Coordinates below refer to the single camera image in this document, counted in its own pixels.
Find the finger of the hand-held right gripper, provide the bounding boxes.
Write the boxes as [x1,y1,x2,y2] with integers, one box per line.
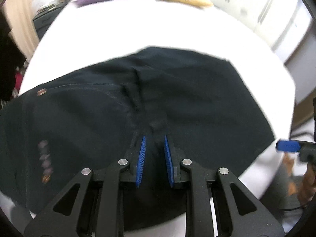
[276,140,316,163]

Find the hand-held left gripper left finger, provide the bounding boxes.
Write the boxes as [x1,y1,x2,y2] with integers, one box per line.
[23,135,149,237]

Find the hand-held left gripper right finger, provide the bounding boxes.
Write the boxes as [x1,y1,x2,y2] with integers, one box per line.
[163,134,285,237]

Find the black pants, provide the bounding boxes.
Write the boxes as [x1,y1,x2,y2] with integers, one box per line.
[0,46,276,232]

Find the bed with white sheet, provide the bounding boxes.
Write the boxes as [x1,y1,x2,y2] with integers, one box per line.
[0,0,297,237]

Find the pink slipper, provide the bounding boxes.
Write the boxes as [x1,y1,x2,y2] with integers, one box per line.
[15,71,25,94]

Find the dark grey nightstand with drawers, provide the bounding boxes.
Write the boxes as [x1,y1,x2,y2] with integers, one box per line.
[33,4,65,41]

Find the cream curtain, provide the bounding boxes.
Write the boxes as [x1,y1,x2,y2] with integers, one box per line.
[4,0,41,56]

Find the cream wardrobe with black handles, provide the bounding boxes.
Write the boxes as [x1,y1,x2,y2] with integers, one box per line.
[210,0,314,63]

